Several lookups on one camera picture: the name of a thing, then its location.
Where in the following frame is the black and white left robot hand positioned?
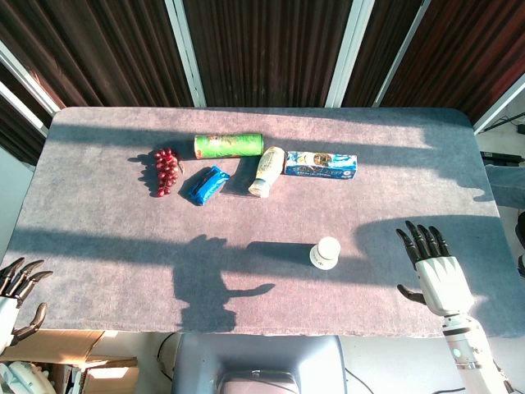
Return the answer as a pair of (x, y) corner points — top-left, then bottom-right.
(0, 257), (54, 355)

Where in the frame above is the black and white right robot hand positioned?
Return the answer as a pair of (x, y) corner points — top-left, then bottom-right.
(395, 220), (476, 318)

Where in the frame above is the white paper cup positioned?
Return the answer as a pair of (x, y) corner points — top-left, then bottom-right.
(308, 236), (342, 271)

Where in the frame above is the brown cardboard box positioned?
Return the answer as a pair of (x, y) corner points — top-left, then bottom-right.
(0, 329), (141, 394)

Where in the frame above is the grey-blue side furniture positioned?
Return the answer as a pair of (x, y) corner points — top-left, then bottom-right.
(485, 163), (525, 211)

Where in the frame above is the grey-blue tablecloth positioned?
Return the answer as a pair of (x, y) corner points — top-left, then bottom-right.
(0, 107), (525, 340)

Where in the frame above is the black power strip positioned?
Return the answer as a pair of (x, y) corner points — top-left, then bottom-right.
(480, 150), (521, 166)

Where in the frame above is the blue cookie box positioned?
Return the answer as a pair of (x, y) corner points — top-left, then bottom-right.
(284, 150), (358, 181)

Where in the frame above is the grey robot torso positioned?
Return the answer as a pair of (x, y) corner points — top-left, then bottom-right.
(171, 333), (348, 394)

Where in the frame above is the cream plastic bottle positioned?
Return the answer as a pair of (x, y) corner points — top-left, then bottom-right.
(248, 146), (286, 199)

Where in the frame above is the red grape bunch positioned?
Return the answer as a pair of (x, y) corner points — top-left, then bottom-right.
(153, 148), (186, 199)

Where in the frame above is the blue snack packet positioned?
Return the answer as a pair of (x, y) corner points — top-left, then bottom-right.
(182, 164), (231, 207)

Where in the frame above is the green chips can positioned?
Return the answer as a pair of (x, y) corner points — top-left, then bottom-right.
(193, 133), (264, 160)

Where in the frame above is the black cable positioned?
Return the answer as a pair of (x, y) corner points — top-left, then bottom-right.
(157, 332), (180, 385)

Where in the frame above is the white window post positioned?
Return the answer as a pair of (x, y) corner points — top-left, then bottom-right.
(0, 39), (62, 139)
(471, 80), (525, 135)
(163, 0), (207, 109)
(325, 0), (365, 109)
(372, 0), (431, 109)

